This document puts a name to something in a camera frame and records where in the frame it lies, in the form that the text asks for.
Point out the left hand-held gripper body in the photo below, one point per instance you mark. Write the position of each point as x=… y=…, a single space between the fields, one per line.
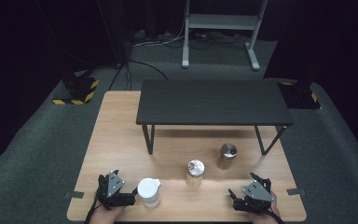
x=115 y=184

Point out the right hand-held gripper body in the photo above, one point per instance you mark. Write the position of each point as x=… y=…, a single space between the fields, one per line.
x=257 y=191

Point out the black shelf with metal legs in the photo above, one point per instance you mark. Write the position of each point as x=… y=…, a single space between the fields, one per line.
x=213 y=102

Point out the person's right hand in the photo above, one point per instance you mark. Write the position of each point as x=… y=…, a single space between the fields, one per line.
x=262 y=219

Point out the person's left hand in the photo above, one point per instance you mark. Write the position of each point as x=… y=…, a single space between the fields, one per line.
x=105 y=216

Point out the grey tape strip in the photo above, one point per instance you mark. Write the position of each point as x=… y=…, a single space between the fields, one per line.
x=74 y=194
x=296 y=191

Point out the silver-lid jar of pale powder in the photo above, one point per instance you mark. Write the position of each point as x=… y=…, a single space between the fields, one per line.
x=195 y=170

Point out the black and yellow striped base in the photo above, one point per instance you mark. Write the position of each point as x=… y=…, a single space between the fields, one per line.
x=77 y=90
x=300 y=95

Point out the white metal stand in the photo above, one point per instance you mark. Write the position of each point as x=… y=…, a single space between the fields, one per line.
x=220 y=21

